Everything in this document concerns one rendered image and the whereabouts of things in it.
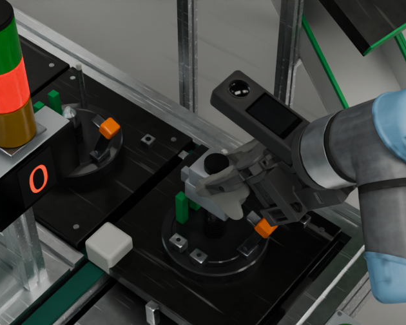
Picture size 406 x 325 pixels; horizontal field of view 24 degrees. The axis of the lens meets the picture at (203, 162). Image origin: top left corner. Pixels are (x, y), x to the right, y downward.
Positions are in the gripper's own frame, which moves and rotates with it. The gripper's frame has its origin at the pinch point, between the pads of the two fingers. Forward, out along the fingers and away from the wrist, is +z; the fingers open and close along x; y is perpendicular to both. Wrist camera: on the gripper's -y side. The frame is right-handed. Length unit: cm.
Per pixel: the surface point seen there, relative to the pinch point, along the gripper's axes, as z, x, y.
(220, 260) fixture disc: 6.0, -3.3, 10.5
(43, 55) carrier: 37.8, 10.9, -23.0
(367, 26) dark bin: -10.8, 23.6, -2.4
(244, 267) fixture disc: 4.1, -2.2, 12.7
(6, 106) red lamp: -10.1, -20.4, -21.1
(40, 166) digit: -2.7, -18.4, -13.9
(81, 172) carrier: 21.6, -3.7, -7.3
